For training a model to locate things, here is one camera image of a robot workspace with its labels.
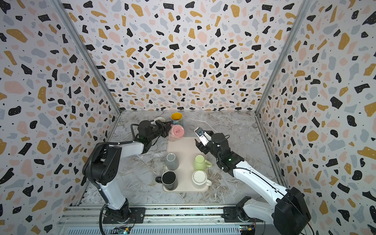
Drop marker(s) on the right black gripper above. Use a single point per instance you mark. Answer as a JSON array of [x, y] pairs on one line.
[[202, 144]]

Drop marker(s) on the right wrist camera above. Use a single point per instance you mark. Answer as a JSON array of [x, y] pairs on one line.
[[204, 139]]

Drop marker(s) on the green circuit board left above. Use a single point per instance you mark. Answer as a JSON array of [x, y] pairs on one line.
[[121, 231]]

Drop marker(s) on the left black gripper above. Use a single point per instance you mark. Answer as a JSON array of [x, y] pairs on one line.
[[162, 128]]

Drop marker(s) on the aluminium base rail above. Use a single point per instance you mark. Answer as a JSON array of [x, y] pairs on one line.
[[160, 220]]

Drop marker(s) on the dark green mug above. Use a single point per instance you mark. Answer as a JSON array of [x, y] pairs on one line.
[[158, 119]]

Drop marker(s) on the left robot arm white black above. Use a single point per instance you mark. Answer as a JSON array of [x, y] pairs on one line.
[[102, 165]]

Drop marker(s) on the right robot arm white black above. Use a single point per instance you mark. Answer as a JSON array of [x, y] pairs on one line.
[[285, 208]]

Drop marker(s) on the pink glass mug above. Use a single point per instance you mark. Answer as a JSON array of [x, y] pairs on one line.
[[176, 132]]

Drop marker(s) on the light green mug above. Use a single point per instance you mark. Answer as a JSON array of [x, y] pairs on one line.
[[200, 163]]

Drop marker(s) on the beige rectangular tray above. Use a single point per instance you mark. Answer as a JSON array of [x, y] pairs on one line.
[[185, 151]]

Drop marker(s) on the grey handleless cup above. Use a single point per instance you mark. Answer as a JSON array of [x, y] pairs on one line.
[[171, 162]]

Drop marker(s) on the white cream mug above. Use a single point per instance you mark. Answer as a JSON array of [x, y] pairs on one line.
[[200, 179]]

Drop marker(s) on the black mug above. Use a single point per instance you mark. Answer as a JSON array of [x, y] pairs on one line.
[[168, 180]]

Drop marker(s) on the light blue yellow-inside mug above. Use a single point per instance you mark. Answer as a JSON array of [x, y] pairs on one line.
[[177, 119]]

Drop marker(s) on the circuit board right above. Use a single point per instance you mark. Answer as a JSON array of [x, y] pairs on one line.
[[248, 229]]

